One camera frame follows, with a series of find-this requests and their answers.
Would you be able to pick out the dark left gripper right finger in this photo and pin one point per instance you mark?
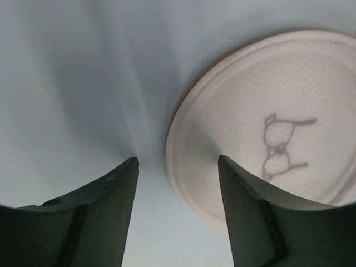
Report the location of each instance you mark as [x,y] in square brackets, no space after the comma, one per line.
[268,226]

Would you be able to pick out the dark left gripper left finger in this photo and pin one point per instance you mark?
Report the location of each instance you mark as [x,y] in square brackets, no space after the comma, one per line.
[86,227]

